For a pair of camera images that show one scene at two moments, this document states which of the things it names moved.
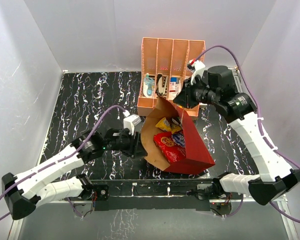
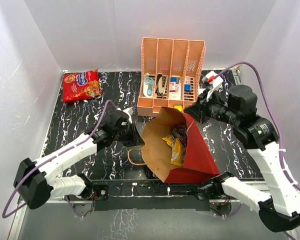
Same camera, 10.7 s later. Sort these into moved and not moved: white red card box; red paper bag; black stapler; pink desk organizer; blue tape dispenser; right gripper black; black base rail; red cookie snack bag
Moved: red paper bag; right gripper black; red cookie snack bag
Not moved: black base rail; black stapler; blue tape dispenser; pink desk organizer; white red card box
